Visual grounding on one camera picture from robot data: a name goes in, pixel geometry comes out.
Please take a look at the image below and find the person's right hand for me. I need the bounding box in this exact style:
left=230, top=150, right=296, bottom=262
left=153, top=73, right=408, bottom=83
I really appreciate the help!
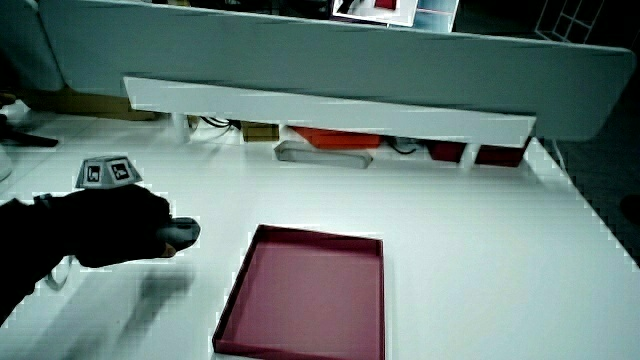
left=63, top=155, right=175, bottom=269

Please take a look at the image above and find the grey computer mouse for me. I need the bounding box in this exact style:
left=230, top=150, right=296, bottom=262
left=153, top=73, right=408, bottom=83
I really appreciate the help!
left=156, top=216, right=202, bottom=253

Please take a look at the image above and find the person's right forearm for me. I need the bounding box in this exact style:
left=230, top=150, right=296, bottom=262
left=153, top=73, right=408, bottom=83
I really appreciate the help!
left=0, top=193, right=76, bottom=326

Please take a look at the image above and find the grey desk partition panel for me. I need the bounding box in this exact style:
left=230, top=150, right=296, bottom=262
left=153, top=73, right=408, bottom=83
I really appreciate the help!
left=0, top=0, right=65, bottom=93
left=37, top=0, right=637, bottom=142

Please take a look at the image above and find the white desk shelf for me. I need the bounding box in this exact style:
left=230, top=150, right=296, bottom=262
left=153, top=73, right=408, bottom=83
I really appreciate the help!
left=122, top=74, right=538, bottom=169

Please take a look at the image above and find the white desk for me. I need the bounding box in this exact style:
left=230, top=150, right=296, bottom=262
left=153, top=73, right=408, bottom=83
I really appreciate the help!
left=0, top=99, right=640, bottom=360

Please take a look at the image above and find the black object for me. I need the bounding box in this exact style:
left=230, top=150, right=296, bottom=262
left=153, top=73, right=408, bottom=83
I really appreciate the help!
left=0, top=113, right=60, bottom=149

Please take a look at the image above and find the small brown cardboard box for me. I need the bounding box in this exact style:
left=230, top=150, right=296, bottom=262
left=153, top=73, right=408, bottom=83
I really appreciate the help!
left=241, top=121, right=281, bottom=144

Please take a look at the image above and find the dark red shallow tray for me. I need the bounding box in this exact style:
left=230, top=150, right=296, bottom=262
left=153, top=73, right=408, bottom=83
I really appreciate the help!
left=211, top=223, right=387, bottom=360

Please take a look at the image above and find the orange box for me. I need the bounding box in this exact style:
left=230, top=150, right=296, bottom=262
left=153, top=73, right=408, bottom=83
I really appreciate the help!
left=291, top=125, right=383, bottom=151

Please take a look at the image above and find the printed photo card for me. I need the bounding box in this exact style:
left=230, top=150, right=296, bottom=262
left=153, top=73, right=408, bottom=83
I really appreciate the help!
left=331, top=0, right=419, bottom=28

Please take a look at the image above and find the dark red box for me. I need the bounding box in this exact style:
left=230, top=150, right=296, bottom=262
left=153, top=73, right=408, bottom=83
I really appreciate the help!
left=427, top=140, right=467, bottom=164
left=474, top=137, right=532, bottom=168

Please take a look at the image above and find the light blue paper sheet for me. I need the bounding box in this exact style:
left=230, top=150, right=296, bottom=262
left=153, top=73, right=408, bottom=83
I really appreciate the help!
left=412, top=0, right=460, bottom=34

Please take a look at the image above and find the white glove cable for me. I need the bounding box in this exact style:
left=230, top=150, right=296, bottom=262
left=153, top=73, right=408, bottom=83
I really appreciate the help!
left=43, top=254, right=75, bottom=292

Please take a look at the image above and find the black cable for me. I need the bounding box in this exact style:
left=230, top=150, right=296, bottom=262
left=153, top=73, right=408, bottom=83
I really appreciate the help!
left=385, top=136, right=419, bottom=156
left=199, top=115, right=242, bottom=132

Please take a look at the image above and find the white wire rack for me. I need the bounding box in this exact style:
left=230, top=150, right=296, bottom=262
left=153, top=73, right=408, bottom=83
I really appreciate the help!
left=534, top=0, right=607, bottom=45

